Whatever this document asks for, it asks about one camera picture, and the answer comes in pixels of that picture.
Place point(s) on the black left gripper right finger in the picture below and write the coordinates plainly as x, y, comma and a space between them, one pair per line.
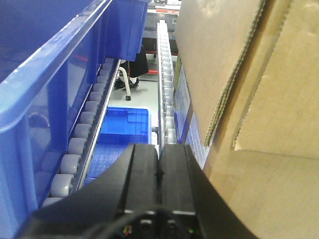
198, 211

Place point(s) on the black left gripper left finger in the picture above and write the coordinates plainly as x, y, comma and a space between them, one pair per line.
116, 205

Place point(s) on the brown cardboard box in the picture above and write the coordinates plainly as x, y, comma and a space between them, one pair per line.
252, 69

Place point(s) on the blue bin on lower shelf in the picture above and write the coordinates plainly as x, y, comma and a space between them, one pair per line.
121, 127

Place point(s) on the white chair leg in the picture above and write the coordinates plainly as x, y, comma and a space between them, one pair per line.
122, 73

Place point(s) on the person in black clothes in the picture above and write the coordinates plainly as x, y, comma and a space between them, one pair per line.
136, 68

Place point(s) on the large blue plastic bin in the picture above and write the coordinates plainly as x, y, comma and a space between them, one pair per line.
48, 62

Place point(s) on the right grey roller rail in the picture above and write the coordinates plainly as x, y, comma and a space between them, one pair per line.
166, 132

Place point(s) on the grey roller rail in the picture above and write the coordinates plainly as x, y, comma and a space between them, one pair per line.
166, 132
72, 170

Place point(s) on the left grey roller rail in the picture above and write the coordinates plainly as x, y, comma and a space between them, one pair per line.
72, 170

